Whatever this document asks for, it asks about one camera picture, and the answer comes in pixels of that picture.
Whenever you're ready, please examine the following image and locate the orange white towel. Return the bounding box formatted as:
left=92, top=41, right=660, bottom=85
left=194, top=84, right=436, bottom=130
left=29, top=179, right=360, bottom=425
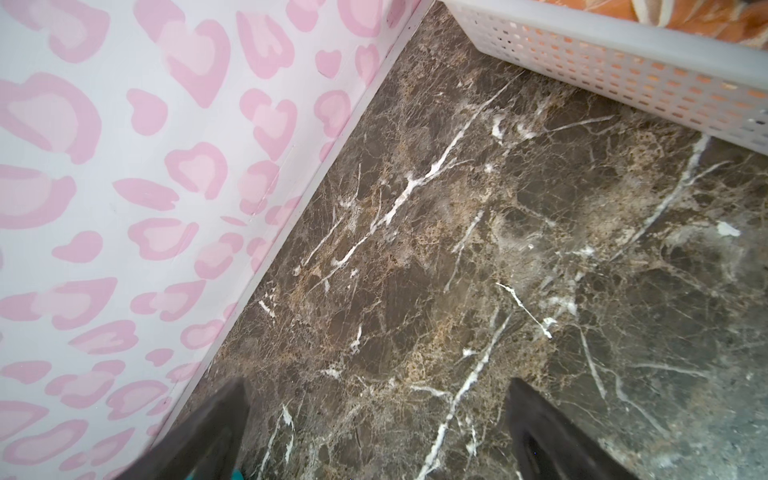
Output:
left=545, top=0, right=767, bottom=51

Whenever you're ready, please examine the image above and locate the white plastic basket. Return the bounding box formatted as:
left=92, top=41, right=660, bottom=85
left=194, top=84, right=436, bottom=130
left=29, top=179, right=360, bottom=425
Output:
left=445, top=1, right=767, bottom=154

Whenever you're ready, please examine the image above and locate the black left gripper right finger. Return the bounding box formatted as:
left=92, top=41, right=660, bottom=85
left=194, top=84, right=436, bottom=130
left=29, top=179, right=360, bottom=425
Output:
left=505, top=377, right=636, bottom=479

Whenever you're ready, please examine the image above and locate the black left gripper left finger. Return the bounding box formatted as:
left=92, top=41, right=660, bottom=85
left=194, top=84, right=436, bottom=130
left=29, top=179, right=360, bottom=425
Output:
left=117, top=379, right=250, bottom=480

